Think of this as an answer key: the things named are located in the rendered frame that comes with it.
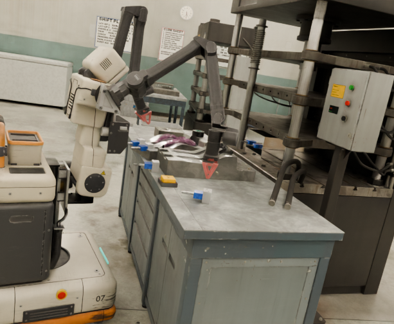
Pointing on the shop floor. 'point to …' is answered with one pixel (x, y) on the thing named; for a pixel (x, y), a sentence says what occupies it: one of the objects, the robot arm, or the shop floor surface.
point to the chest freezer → (27, 79)
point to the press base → (351, 239)
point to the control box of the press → (350, 126)
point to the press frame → (384, 38)
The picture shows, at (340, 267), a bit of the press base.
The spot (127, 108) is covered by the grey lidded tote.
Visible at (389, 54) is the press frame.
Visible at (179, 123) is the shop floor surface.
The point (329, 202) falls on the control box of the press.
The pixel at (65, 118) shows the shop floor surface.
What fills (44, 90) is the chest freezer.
